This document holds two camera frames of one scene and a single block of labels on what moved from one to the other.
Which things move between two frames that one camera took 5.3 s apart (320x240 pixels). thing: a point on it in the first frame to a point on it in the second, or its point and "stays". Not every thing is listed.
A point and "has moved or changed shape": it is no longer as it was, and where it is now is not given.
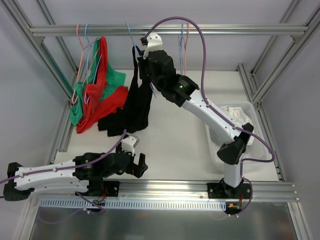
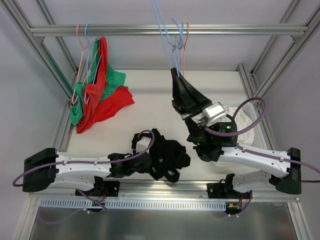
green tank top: [114, 80] stays
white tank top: [238, 114] stays
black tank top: [135, 115] to [168, 157]
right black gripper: [144, 63] to [188, 109]
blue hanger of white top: [180, 50] has moved or changed shape
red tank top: [101, 100] stays
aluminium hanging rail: [170, 30] stays
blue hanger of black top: [138, 52] to [164, 35]
